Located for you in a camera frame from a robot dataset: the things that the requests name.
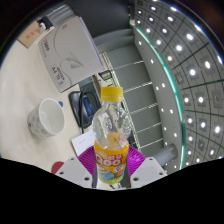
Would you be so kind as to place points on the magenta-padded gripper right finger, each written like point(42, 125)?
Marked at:
point(146, 170)

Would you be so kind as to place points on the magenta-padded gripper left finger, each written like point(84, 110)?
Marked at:
point(75, 171)

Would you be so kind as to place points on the yellow-capped orange-label drink bottle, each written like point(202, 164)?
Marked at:
point(111, 160)

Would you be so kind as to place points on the white paper sheet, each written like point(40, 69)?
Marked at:
point(84, 143)

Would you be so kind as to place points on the white patterned paper cup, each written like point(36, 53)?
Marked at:
point(46, 118)

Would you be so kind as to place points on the black flat bag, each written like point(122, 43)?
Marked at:
point(87, 108)

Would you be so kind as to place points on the white copy paper box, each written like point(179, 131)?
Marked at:
point(70, 55)

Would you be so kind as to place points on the round ceiling lights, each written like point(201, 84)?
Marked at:
point(190, 36)

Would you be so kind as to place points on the black desk device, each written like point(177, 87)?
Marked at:
point(43, 24)

